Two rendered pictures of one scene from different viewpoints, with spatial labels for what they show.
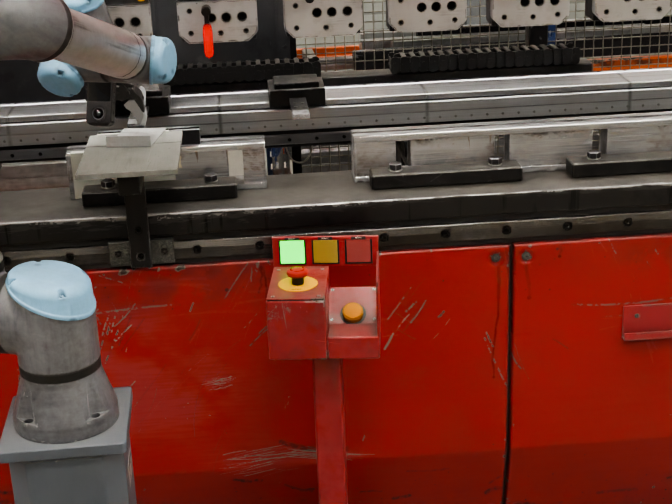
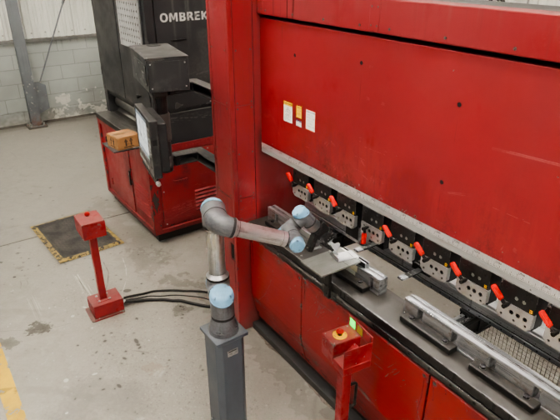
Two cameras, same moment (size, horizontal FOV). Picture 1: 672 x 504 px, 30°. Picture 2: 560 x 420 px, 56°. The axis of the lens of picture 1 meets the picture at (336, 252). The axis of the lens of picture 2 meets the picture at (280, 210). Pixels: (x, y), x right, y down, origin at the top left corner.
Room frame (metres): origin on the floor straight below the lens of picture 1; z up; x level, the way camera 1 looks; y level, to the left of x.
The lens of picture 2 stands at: (0.82, -1.58, 2.47)
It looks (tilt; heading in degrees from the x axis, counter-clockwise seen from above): 26 degrees down; 60
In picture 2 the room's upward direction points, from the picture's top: straight up
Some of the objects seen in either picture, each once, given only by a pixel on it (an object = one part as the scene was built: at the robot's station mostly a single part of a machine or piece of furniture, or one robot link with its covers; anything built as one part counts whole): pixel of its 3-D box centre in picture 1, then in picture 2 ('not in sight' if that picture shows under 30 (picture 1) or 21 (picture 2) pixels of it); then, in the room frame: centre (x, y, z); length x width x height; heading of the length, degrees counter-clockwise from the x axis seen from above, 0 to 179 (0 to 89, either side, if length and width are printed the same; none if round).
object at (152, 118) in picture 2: not in sight; (152, 139); (1.72, 1.57, 1.42); 0.45 x 0.12 x 0.36; 84
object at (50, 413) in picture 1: (63, 388); (222, 321); (1.64, 0.40, 0.82); 0.15 x 0.15 x 0.10
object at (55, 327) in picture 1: (49, 313); (222, 301); (1.64, 0.41, 0.94); 0.13 x 0.12 x 0.14; 73
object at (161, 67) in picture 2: not in sight; (163, 119); (1.81, 1.61, 1.53); 0.51 x 0.25 x 0.85; 84
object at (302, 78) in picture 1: (297, 97); (417, 269); (2.59, 0.07, 1.01); 0.26 x 0.12 x 0.05; 4
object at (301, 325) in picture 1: (324, 296); (346, 344); (2.12, 0.02, 0.75); 0.20 x 0.16 x 0.18; 87
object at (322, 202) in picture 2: not in sight; (327, 195); (2.39, 0.61, 1.26); 0.15 x 0.09 x 0.17; 94
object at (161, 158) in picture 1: (131, 154); (330, 262); (2.26, 0.37, 1.00); 0.26 x 0.18 x 0.01; 4
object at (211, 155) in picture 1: (168, 166); (357, 269); (2.41, 0.33, 0.92); 0.39 x 0.06 x 0.10; 94
